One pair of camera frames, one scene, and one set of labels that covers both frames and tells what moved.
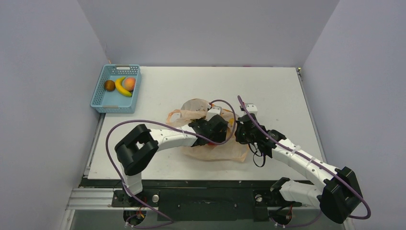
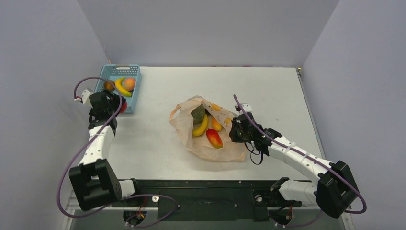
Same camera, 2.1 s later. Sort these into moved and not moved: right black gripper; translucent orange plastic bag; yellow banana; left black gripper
Moved: left black gripper
Not moved: yellow banana; translucent orange plastic bag; right black gripper
